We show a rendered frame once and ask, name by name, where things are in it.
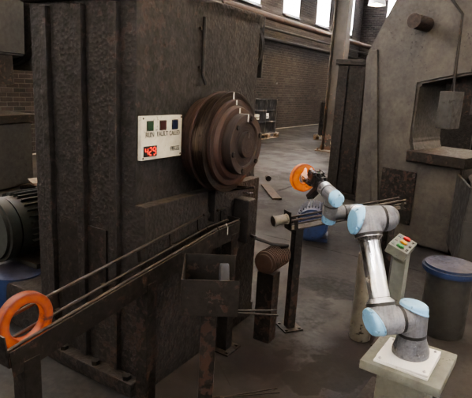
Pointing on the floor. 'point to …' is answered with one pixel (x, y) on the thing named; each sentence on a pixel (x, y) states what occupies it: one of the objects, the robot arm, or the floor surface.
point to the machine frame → (129, 160)
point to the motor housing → (267, 290)
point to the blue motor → (316, 234)
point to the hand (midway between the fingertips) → (303, 174)
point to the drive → (6, 246)
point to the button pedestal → (398, 268)
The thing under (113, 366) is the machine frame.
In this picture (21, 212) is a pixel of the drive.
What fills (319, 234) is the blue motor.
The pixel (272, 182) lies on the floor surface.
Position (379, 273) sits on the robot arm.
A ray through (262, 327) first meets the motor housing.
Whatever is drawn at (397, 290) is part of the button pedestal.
